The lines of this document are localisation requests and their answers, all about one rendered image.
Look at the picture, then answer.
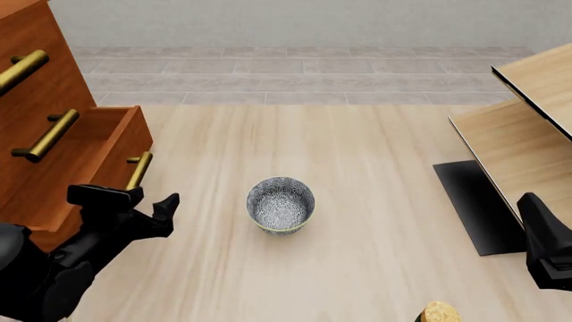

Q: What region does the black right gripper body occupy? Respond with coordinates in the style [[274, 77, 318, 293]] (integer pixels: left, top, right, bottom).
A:
[[526, 247, 572, 291]]

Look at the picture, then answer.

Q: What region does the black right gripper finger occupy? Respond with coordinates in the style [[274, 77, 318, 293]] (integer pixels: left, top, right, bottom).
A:
[[517, 191, 572, 260]]

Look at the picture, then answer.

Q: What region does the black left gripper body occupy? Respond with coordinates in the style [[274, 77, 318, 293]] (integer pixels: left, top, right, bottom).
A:
[[56, 202, 175, 266]]

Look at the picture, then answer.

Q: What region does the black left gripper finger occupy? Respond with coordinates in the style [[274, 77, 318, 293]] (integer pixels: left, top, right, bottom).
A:
[[151, 191, 181, 224], [126, 185, 146, 216]]

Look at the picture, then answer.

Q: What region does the wooden cabinet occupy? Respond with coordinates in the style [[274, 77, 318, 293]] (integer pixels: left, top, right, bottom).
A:
[[0, 0, 156, 253]]

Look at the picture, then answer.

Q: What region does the pale wooden shelf rack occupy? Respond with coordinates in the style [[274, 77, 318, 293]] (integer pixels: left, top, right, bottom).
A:
[[447, 42, 572, 233]]

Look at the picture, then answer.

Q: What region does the patterned grey-white bowl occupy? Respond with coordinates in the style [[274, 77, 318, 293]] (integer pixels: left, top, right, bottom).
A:
[[245, 175, 316, 237]]

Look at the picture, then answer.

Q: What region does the bottle with cork stopper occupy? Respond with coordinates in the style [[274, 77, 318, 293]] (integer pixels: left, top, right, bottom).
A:
[[414, 300, 463, 322]]

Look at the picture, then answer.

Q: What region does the short brass handle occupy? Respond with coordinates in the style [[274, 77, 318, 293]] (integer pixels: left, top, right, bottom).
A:
[[124, 150, 155, 192]]

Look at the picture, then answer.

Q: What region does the wooden drawer, short handle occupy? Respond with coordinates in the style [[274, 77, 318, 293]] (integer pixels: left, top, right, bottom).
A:
[[17, 105, 156, 253]]

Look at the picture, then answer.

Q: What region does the mid-length brass handle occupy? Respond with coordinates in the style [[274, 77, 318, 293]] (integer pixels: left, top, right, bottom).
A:
[[11, 107, 81, 164]]

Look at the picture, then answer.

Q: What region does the wooden drawer, mid-length handle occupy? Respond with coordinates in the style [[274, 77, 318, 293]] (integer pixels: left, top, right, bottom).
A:
[[0, 80, 97, 209]]

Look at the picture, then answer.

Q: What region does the wooden drawer, long handle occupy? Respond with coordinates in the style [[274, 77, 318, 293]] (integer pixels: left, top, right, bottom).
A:
[[0, 5, 84, 112]]

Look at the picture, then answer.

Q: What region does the long brass handle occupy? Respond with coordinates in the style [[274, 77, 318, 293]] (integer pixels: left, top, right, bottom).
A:
[[0, 48, 51, 97]]

